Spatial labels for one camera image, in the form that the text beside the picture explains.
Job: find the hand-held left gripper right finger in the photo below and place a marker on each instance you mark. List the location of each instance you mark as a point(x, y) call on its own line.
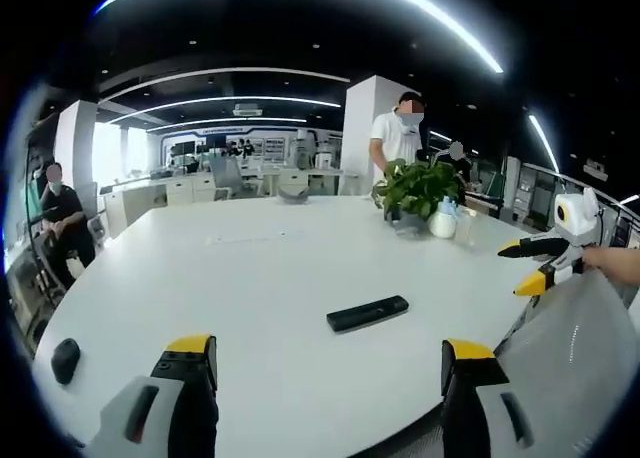
point(475, 393)

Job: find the white spray bottle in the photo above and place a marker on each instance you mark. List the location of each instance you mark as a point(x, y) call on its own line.
point(443, 219)

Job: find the clear plastic bag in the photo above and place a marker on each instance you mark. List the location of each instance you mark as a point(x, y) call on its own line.
point(565, 373)

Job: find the black computer mouse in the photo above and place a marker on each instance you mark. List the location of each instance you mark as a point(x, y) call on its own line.
point(65, 361)

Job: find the clear glass cup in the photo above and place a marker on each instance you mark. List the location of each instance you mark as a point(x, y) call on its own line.
point(470, 228)

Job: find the white office desk row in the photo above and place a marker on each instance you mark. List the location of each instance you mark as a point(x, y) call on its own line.
point(165, 190)

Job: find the green potted plant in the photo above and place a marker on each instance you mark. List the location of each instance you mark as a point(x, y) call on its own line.
point(419, 188)

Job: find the grey office chair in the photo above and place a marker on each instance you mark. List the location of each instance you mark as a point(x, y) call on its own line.
point(227, 178)

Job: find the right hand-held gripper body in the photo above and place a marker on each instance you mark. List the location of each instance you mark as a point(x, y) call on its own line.
point(575, 228)

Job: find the person's right hand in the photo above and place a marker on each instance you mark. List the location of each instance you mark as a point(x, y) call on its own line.
point(612, 264)

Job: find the black remote control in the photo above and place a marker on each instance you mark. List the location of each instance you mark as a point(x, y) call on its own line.
point(368, 313)

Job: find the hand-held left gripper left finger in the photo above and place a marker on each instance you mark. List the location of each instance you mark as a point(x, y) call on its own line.
point(172, 393)

